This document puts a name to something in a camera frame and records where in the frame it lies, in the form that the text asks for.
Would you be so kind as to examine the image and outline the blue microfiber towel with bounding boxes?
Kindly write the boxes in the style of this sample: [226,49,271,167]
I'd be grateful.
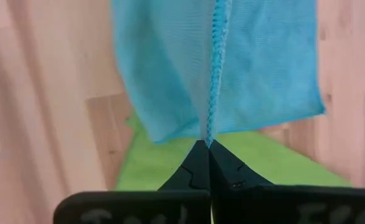
[110,0,326,149]

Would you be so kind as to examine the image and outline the green microfiber towel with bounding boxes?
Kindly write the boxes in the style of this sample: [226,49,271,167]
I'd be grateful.
[115,110,351,191]

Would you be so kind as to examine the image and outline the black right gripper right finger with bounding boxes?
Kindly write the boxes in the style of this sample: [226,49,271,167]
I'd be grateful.
[209,139,365,224]

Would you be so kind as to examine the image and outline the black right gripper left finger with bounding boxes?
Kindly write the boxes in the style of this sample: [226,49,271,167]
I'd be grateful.
[53,139,212,224]

